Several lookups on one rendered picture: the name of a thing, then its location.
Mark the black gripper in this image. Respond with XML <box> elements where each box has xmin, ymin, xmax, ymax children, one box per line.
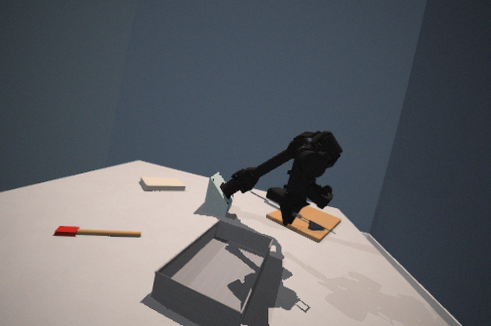
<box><xmin>266</xmin><ymin>167</ymin><xmax>314</xmax><ymax>226</ymax></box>

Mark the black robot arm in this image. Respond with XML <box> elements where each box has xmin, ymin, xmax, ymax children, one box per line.
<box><xmin>220</xmin><ymin>131</ymin><xmax>343</xmax><ymax>209</ymax></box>

